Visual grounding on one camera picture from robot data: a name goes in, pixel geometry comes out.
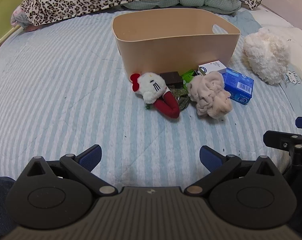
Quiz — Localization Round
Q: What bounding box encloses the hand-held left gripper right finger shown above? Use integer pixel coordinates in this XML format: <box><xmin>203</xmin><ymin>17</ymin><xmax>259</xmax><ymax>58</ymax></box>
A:
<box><xmin>184</xmin><ymin>145</ymin><xmax>279</xmax><ymax>197</ymax></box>

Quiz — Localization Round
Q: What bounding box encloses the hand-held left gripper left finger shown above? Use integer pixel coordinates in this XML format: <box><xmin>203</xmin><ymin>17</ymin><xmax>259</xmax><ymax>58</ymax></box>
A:
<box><xmin>24</xmin><ymin>144</ymin><xmax>118</xmax><ymax>197</ymax></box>

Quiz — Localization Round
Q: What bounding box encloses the blue striped bed sheet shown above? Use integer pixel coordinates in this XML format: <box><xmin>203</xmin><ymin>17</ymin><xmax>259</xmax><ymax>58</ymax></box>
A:
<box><xmin>0</xmin><ymin>7</ymin><xmax>297</xmax><ymax>188</ymax></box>

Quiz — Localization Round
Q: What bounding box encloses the beige fluffy cloth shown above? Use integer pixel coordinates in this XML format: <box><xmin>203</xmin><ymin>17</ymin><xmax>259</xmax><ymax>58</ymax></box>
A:
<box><xmin>186</xmin><ymin>71</ymin><xmax>233</xmax><ymax>120</ymax></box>

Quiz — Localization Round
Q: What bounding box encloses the blue tissue packet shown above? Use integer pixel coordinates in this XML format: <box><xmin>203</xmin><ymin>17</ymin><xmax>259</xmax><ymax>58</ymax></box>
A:
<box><xmin>222</xmin><ymin>68</ymin><xmax>254</xmax><ymax>105</ymax></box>

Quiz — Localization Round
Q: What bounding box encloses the dark green patterned pouch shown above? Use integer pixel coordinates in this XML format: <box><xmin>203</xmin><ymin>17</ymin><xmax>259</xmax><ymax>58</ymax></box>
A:
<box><xmin>169</xmin><ymin>87</ymin><xmax>191</xmax><ymax>111</ymax></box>

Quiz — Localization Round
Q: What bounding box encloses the white fluffy plush item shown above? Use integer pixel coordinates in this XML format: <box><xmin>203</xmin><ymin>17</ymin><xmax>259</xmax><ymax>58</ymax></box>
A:
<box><xmin>243</xmin><ymin>27</ymin><xmax>291</xmax><ymax>85</ymax></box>

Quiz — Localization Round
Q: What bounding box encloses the green snack packet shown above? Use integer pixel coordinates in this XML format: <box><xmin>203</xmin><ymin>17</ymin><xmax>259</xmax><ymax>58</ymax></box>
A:
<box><xmin>180</xmin><ymin>69</ymin><xmax>197</xmax><ymax>84</ymax></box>

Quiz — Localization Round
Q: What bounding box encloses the dark brown box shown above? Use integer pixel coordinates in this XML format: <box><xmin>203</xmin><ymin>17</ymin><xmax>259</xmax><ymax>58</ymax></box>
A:
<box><xmin>160</xmin><ymin>71</ymin><xmax>183</xmax><ymax>85</ymax></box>

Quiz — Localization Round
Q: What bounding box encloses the white box with blue print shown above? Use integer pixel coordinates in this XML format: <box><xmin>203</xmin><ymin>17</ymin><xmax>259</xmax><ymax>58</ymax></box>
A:
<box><xmin>198</xmin><ymin>60</ymin><xmax>227</xmax><ymax>76</ymax></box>

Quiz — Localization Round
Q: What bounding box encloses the white cat plush toy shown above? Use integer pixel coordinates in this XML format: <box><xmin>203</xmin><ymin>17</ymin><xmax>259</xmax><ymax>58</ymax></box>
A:
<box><xmin>130</xmin><ymin>72</ymin><xmax>180</xmax><ymax>119</ymax></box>

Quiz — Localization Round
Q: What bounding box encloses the person's leg in jeans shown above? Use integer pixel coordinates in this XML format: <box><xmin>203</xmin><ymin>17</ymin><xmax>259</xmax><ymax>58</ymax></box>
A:
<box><xmin>0</xmin><ymin>176</ymin><xmax>18</xmax><ymax>240</ymax></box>

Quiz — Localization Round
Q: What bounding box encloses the beige plastic storage bin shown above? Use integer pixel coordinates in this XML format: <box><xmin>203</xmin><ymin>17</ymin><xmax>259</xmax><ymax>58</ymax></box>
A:
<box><xmin>112</xmin><ymin>8</ymin><xmax>241</xmax><ymax>78</ymax></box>

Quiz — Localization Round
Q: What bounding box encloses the green checked quilt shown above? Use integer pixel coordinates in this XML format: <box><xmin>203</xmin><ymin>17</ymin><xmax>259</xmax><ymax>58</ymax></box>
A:
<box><xmin>123</xmin><ymin>0</ymin><xmax>242</xmax><ymax>15</ymax></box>

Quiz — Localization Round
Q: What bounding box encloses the pink floral cloth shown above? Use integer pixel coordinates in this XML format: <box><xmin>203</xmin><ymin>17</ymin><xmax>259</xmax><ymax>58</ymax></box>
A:
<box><xmin>11</xmin><ymin>6</ymin><xmax>29</xmax><ymax>30</ymax></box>

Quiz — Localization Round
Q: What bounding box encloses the green wooden cabinet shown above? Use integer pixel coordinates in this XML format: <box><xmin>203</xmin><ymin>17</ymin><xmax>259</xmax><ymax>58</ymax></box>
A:
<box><xmin>0</xmin><ymin>0</ymin><xmax>29</xmax><ymax>52</ymax></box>

